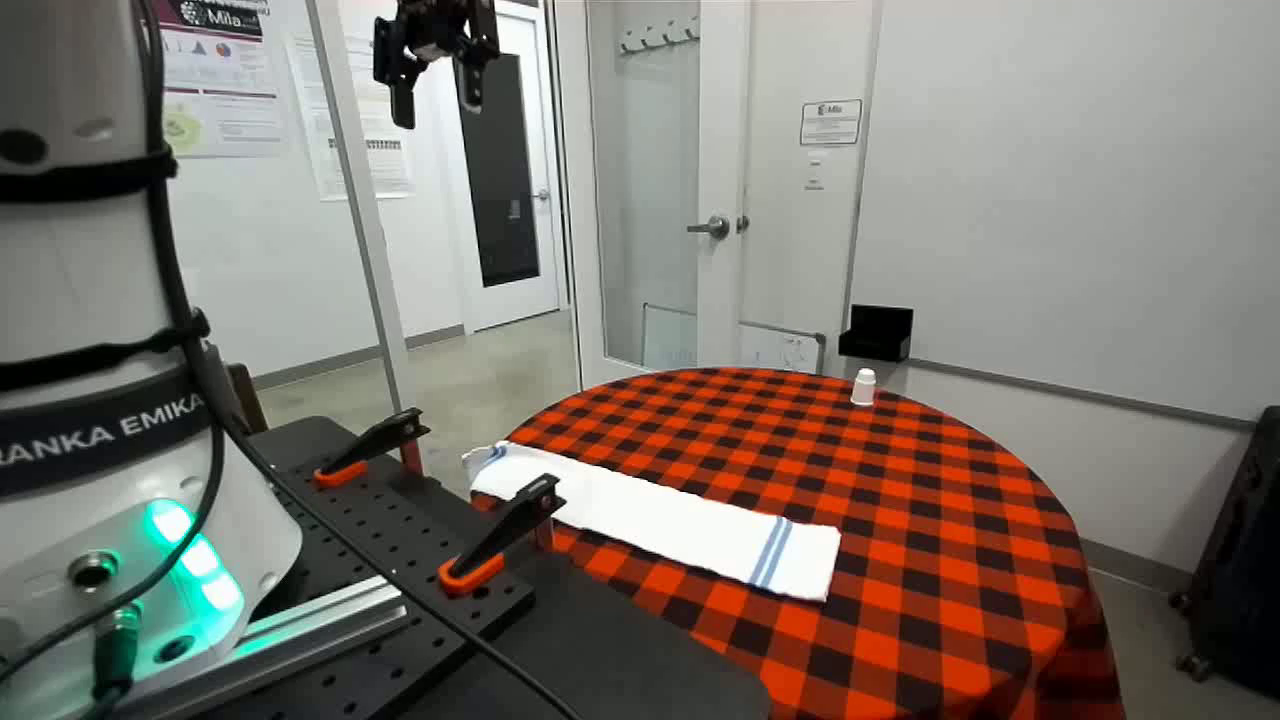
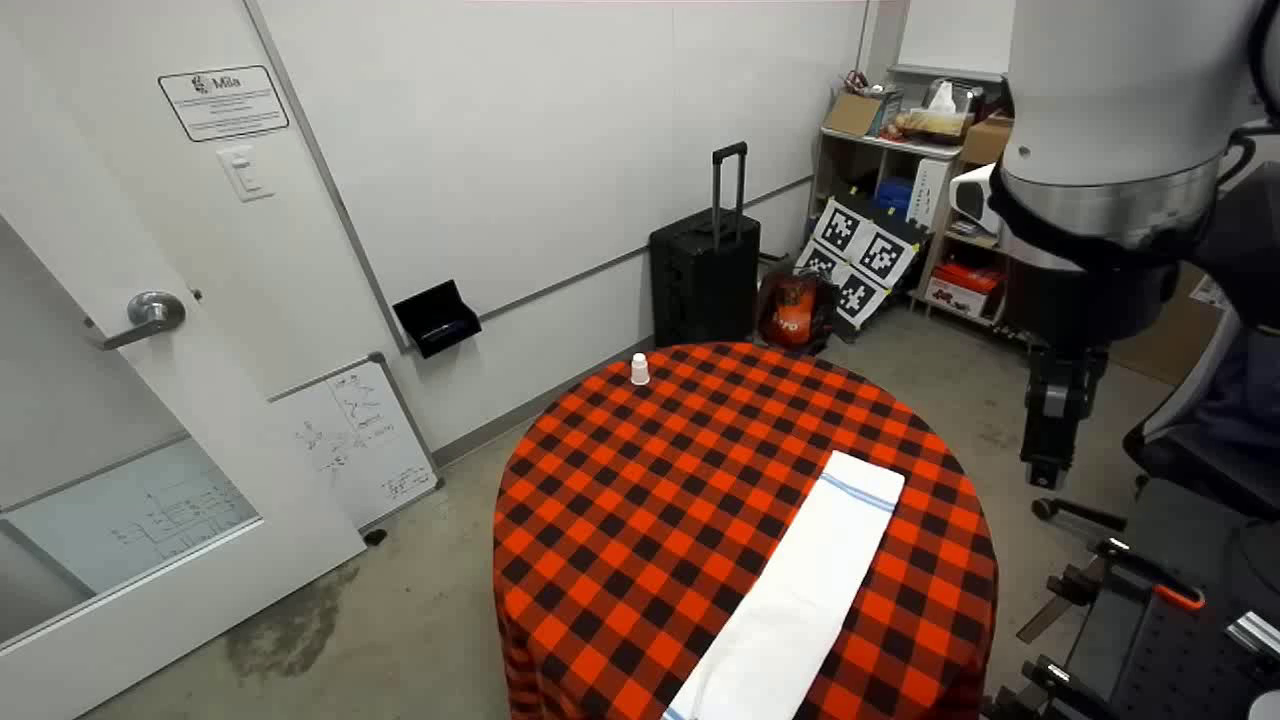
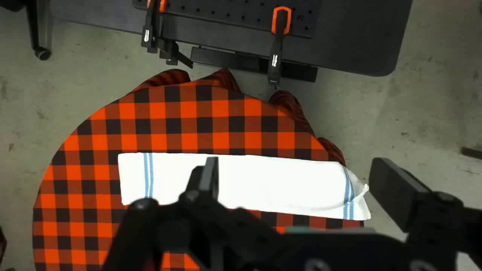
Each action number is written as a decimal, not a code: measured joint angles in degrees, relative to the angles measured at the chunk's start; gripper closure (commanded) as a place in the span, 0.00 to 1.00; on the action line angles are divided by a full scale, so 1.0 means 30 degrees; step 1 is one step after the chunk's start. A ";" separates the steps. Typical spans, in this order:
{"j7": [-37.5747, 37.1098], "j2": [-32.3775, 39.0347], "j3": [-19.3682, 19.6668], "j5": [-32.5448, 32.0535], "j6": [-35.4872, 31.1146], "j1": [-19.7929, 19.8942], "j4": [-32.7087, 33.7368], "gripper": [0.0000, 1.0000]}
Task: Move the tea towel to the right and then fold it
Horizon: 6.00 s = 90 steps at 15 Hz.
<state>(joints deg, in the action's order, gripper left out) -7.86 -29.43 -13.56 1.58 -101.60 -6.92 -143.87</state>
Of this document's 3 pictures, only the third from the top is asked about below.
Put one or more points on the white blue-striped tea towel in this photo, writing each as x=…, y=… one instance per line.
x=285, y=186

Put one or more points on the orange black clamp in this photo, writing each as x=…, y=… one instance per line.
x=280, y=28
x=152, y=40

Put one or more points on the red black checkered tablecloth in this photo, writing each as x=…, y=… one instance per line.
x=79, y=202

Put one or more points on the orange black clamp left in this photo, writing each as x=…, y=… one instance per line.
x=152, y=40

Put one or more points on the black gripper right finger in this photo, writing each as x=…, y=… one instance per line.
x=396, y=190

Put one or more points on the orange black clamp right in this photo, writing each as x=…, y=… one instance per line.
x=280, y=28

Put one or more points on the black perforated mounting table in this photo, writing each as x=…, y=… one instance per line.
x=360, y=37

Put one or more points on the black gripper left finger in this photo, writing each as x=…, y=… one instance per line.
x=204, y=181

